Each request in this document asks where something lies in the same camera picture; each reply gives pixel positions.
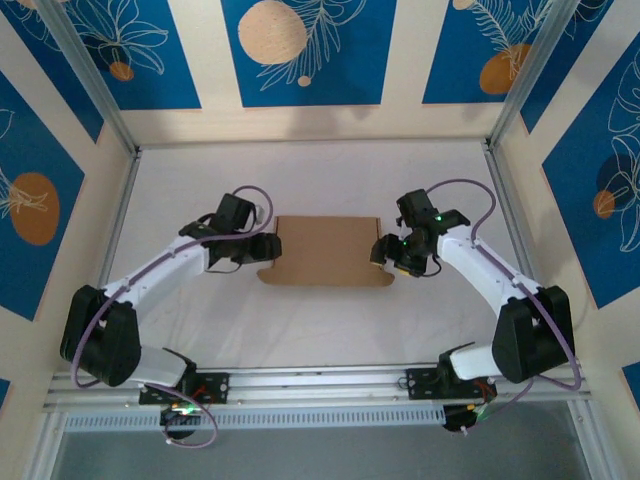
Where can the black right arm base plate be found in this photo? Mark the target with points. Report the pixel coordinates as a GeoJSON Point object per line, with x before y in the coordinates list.
{"type": "Point", "coordinates": [422, 382]}

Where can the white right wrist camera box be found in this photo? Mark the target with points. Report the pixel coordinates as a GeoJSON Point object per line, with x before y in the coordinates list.
{"type": "Point", "coordinates": [401, 220]}

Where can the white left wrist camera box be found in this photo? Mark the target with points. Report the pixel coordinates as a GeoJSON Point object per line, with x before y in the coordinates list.
{"type": "Point", "coordinates": [261, 214]}

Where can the aluminium table side rail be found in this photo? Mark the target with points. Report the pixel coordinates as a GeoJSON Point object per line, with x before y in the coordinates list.
{"type": "Point", "coordinates": [125, 200]}
{"type": "Point", "coordinates": [497, 172]}

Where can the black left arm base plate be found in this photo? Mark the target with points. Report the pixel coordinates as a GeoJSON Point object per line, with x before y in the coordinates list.
{"type": "Point", "coordinates": [215, 387]}

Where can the brown cardboard box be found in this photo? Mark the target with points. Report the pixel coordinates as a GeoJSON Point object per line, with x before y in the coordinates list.
{"type": "Point", "coordinates": [325, 250]}

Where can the aluminium frame post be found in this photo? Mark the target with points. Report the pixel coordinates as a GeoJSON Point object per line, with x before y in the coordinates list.
{"type": "Point", "coordinates": [590, 445]}
{"type": "Point", "coordinates": [536, 65]}
{"type": "Point", "coordinates": [47, 445]}
{"type": "Point", "coordinates": [86, 65]}

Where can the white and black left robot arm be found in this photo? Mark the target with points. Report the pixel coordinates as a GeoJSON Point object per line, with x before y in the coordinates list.
{"type": "Point", "coordinates": [150, 277]}

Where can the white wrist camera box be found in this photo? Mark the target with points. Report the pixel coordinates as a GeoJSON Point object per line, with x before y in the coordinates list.
{"type": "Point", "coordinates": [261, 214]}
{"type": "Point", "coordinates": [401, 220]}

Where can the aluminium mounting rail beam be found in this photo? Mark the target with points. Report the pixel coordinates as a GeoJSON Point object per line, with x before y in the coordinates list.
{"type": "Point", "coordinates": [320, 387]}

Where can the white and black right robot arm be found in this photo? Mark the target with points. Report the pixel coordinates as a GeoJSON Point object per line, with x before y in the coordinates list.
{"type": "Point", "coordinates": [530, 345]}

